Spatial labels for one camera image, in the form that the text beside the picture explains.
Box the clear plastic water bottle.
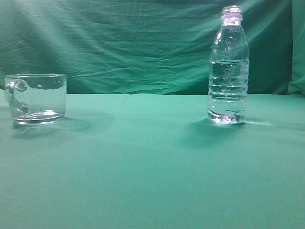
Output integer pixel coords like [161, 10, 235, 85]
[207, 5, 250, 124]

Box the green table cloth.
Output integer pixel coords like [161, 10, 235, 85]
[0, 94, 305, 229]

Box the green backdrop cloth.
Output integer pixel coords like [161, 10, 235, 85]
[0, 0, 305, 95]

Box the clear glass mug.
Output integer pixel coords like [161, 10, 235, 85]
[4, 73, 67, 125]

